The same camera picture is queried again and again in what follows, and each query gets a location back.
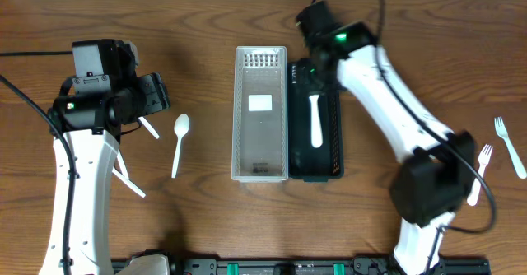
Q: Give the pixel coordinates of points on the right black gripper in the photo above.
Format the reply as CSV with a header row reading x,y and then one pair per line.
x,y
311,77

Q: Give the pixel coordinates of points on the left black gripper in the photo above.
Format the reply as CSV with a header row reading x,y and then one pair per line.
x,y
152,94

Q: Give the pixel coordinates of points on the white plastic fork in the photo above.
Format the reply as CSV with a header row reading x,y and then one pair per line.
x,y
315,124
483,160
515,160

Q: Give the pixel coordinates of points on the clear plastic perforated basket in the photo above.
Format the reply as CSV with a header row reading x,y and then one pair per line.
x,y
259,134

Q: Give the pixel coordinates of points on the dark green plastic basket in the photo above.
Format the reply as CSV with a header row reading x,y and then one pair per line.
x,y
306,162

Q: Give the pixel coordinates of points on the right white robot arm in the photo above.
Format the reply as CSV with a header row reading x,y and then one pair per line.
x,y
436,171

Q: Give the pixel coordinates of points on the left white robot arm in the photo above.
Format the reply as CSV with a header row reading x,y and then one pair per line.
x,y
87,119

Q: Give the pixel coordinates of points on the white plastic spoon upper left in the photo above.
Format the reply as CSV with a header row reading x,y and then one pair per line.
x,y
149,127

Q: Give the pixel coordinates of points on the white plastic spoon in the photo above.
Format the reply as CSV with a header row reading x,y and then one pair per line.
x,y
149,127
131,185
122,170

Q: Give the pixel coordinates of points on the white spoon near clear basket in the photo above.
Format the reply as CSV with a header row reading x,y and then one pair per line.
x,y
181,128

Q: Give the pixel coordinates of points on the white plastic spoon middle left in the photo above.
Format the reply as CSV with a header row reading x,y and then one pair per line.
x,y
122,170

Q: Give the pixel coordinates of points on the white plastic spoon lower left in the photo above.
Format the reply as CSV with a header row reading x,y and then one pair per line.
x,y
131,185

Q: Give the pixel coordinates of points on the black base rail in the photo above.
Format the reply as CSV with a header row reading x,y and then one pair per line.
x,y
368,265

